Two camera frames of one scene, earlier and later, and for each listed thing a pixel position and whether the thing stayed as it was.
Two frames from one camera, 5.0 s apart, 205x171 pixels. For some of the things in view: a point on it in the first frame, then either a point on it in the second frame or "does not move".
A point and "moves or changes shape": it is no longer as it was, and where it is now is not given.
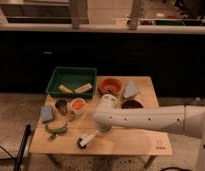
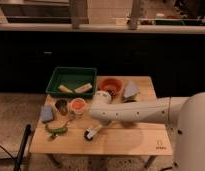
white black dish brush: (82, 141) moves or changes shape
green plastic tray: (72, 77) does not move
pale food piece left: (64, 89) does not move
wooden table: (63, 122) does not move
